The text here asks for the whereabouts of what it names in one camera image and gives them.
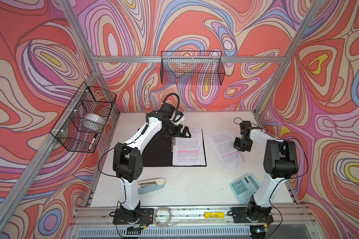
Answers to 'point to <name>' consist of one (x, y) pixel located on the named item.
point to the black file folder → (159, 153)
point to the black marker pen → (92, 141)
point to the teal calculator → (244, 187)
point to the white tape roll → (93, 119)
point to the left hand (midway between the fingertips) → (185, 134)
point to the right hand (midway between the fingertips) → (239, 151)
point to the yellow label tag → (215, 215)
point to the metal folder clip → (172, 143)
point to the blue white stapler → (147, 185)
